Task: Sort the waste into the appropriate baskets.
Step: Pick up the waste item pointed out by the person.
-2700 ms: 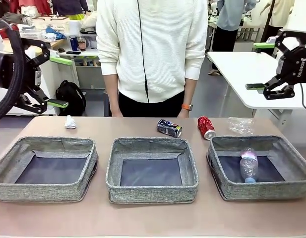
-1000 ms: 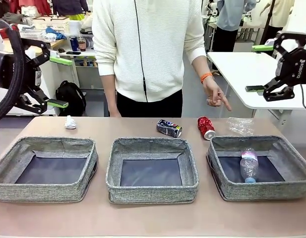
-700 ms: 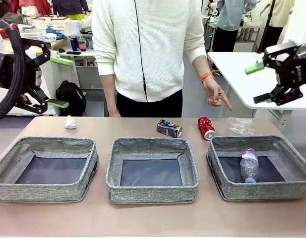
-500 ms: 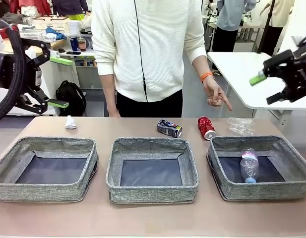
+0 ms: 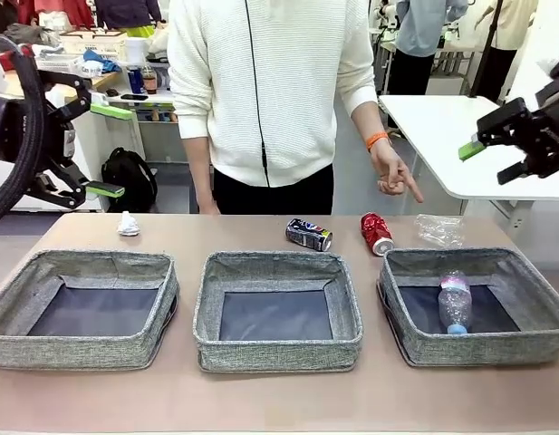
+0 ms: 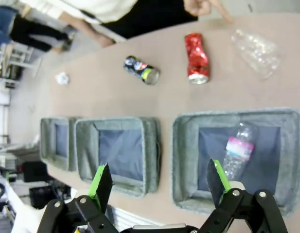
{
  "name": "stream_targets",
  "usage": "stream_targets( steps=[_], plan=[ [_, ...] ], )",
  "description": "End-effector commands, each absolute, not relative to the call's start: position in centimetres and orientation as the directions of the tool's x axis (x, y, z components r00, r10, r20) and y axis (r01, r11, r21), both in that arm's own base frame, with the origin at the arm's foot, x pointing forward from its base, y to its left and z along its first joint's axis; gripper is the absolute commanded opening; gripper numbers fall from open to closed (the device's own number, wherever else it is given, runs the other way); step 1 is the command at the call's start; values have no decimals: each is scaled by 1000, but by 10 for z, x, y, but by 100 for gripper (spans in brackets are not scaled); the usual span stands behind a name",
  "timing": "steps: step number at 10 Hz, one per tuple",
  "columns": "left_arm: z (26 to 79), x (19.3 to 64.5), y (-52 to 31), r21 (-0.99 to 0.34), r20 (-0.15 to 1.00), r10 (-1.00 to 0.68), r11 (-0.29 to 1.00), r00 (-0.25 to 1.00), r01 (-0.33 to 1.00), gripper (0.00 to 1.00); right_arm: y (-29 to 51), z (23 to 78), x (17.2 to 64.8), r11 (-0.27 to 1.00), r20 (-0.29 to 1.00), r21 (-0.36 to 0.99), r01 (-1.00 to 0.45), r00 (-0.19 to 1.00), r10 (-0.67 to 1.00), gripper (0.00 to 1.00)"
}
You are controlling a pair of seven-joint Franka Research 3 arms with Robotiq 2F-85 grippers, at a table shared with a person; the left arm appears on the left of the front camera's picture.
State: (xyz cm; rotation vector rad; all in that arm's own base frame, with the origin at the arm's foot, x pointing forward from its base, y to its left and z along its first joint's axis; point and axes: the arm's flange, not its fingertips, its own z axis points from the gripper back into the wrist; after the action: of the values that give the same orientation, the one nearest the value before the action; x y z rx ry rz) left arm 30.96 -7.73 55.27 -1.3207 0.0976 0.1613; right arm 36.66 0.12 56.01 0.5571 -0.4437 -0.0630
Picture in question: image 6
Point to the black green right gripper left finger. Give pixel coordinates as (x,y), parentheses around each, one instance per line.
(104,187)

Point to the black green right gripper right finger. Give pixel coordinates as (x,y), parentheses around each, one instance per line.
(216,184)

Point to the pink label plastic bottle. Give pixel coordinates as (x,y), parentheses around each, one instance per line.
(238,148)

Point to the white tissue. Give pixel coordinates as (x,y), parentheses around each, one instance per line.
(62,78)

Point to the crushed red soda can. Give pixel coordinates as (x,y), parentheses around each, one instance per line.
(197,58)

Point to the crushed clear plastic bottle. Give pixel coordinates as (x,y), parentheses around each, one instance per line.
(256,53)

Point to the person right forearm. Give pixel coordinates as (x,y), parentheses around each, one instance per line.
(84,28)

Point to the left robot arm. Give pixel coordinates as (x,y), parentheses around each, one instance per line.
(25,218)

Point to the person right hand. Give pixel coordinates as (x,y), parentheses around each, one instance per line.
(108,41)

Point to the person left hand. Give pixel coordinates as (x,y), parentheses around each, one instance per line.
(198,6)

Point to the grey woven fabric basket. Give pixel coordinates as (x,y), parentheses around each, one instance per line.
(120,150)
(186,145)
(48,145)

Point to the black plastic crate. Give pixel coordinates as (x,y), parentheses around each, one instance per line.
(41,197)
(36,171)

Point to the dark blue soda can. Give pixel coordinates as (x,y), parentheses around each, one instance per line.
(140,69)

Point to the white stool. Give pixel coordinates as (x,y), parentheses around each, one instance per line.
(21,58)

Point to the bystander in black trousers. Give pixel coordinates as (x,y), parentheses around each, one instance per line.
(35,34)

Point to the person black trousers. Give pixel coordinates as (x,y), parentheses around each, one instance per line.
(149,19)

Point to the person white knit sweater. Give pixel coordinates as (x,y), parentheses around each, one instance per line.
(111,9)

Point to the bystander in blue jeans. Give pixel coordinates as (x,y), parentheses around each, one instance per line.
(2,21)

